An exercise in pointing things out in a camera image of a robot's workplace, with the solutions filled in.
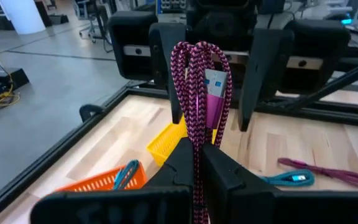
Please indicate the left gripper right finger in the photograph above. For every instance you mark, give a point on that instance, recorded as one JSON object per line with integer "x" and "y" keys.
{"x": 259, "y": 208}

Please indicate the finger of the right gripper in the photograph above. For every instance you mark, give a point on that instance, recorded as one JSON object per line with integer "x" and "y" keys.
{"x": 266, "y": 62}
{"x": 163, "y": 56}

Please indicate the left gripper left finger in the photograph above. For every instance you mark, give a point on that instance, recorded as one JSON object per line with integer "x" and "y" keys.
{"x": 120, "y": 205}

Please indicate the orange plastic basket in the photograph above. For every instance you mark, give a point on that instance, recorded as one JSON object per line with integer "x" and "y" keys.
{"x": 101, "y": 182}

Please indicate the yellow plastic basket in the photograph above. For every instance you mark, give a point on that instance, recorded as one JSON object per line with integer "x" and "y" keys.
{"x": 166, "y": 143}

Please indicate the office chair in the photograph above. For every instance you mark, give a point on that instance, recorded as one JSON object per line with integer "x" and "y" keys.
{"x": 92, "y": 21}

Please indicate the white column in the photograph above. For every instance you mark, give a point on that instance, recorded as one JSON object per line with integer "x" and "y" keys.
{"x": 23, "y": 15}

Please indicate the black floor box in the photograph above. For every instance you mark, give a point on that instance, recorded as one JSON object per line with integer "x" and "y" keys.
{"x": 14, "y": 76}

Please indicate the black aluminium table frame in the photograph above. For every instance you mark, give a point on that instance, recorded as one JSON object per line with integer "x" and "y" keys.
{"x": 57, "y": 149}

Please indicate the black frame clamp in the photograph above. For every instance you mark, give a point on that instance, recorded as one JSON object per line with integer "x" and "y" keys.
{"x": 89, "y": 110}

